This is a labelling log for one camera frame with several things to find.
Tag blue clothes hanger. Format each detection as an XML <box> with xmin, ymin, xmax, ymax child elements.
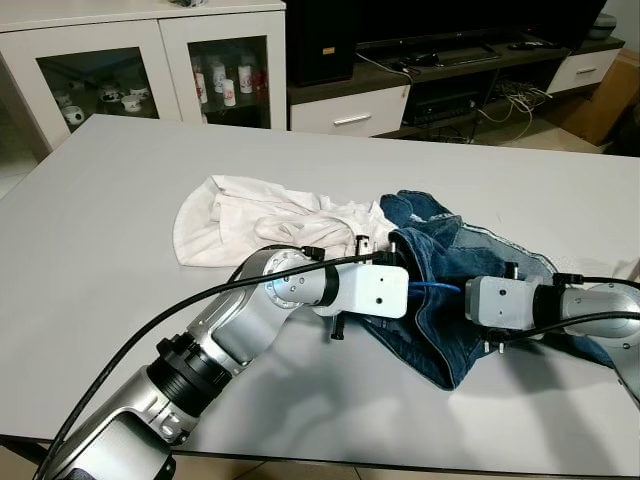
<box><xmin>405</xmin><ymin>278</ymin><xmax>464</xmax><ymax>297</ymax></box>

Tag blue denim shorts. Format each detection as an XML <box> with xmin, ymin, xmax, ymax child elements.
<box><xmin>355</xmin><ymin>190</ymin><xmax>619</xmax><ymax>391</ymax></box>

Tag white t-shirt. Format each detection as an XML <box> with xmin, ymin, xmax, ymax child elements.
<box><xmin>172</xmin><ymin>175</ymin><xmax>401</xmax><ymax>269</ymax></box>

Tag white drawer front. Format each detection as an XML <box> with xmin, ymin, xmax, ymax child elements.
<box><xmin>545</xmin><ymin>48</ymin><xmax>626</xmax><ymax>94</ymax></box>
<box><xmin>290</xmin><ymin>85</ymin><xmax>413</xmax><ymax>138</ymax></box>

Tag black set-top box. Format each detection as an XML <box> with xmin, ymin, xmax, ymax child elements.
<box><xmin>405</xmin><ymin>88</ymin><xmax>483</xmax><ymax>127</ymax></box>

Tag dark wood TV stand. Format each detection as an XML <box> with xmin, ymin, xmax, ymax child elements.
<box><xmin>287</xmin><ymin>38</ymin><xmax>629</xmax><ymax>139</ymax></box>

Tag black speaker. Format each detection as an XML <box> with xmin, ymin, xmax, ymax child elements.
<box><xmin>285</xmin><ymin>0</ymin><xmax>358</xmax><ymax>88</ymax></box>

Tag black television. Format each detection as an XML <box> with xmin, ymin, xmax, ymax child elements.
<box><xmin>352</xmin><ymin>0</ymin><xmax>611</xmax><ymax>53</ymax></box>

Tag brown cardboard box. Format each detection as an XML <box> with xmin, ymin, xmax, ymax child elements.
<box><xmin>545</xmin><ymin>48</ymin><xmax>640</xmax><ymax>148</ymax></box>

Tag white folding table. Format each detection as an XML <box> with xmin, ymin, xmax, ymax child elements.
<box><xmin>0</xmin><ymin>113</ymin><xmax>640</xmax><ymax>476</ymax></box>

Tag grey bowl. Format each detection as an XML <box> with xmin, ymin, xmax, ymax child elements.
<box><xmin>588</xmin><ymin>10</ymin><xmax>621</xmax><ymax>41</ymax></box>

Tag white glass-door cabinet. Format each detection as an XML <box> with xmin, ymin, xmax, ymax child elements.
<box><xmin>0</xmin><ymin>0</ymin><xmax>288</xmax><ymax>156</ymax></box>

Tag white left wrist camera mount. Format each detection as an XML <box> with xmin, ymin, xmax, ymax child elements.
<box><xmin>332</xmin><ymin>235</ymin><xmax>411</xmax><ymax>343</ymax></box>

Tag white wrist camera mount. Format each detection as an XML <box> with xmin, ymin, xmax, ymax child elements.
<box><xmin>465</xmin><ymin>262</ymin><xmax>543</xmax><ymax>355</ymax></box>
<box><xmin>332</xmin><ymin>235</ymin><xmax>411</xmax><ymax>343</ymax></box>

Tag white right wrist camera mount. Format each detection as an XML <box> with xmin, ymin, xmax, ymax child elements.
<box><xmin>465</xmin><ymin>262</ymin><xmax>543</xmax><ymax>355</ymax></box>

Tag tangled white cables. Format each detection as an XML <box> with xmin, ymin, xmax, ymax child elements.
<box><xmin>475</xmin><ymin>78</ymin><xmax>563</xmax><ymax>126</ymax></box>

